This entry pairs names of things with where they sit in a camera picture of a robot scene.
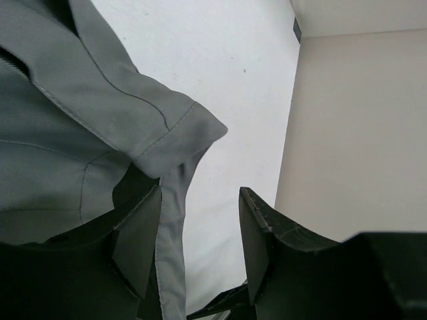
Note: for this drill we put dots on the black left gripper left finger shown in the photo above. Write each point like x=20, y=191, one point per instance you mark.
x=99, y=270

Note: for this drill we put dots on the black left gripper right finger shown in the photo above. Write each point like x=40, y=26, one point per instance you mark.
x=295, y=273

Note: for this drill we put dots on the grey pleated skirt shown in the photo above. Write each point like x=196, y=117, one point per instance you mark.
x=83, y=132

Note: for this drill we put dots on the blue label sticker right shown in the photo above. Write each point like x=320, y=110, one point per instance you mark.
x=297, y=30

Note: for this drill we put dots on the aluminium table edge rail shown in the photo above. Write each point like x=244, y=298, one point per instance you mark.
x=229, y=300

